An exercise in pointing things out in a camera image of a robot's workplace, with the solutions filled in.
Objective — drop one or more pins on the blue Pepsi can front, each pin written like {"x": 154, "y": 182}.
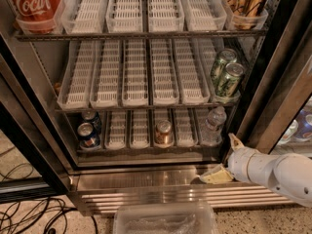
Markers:
{"x": 88, "y": 135}

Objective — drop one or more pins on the blue Pepsi can rear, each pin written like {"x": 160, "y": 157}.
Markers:
{"x": 93, "y": 118}

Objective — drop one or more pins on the green can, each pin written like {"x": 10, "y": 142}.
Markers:
{"x": 229, "y": 80}
{"x": 221, "y": 60}

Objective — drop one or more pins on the glass fridge door right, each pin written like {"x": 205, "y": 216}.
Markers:
{"x": 281, "y": 79}

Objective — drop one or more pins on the clear plastic bin on floor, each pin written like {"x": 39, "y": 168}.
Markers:
{"x": 173, "y": 218}

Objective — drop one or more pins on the clear plastic water bottle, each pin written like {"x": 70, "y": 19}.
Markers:
{"x": 213, "y": 126}

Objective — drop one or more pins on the red Coca-Cola can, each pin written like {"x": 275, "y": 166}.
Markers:
{"x": 37, "y": 16}

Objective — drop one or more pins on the white can behind glass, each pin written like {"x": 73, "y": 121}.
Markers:
{"x": 286, "y": 137}

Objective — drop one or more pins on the stainless steel fridge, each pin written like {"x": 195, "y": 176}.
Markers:
{"x": 134, "y": 62}

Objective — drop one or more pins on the orange soda can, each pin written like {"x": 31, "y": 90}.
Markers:
{"x": 163, "y": 132}

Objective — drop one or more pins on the green can front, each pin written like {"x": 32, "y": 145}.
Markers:
{"x": 229, "y": 80}

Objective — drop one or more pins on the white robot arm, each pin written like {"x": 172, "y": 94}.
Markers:
{"x": 289, "y": 175}

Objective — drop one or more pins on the gold patterned can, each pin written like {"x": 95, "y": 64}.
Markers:
{"x": 245, "y": 14}

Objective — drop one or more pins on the blue can behind glass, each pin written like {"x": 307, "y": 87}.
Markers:
{"x": 304, "y": 130}

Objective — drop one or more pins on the blue pepsi can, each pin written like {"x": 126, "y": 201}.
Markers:
{"x": 88, "y": 135}
{"x": 93, "y": 118}

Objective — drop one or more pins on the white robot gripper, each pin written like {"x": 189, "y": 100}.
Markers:
{"x": 238, "y": 165}

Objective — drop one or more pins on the green can rear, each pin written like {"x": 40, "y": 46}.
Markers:
{"x": 221, "y": 60}

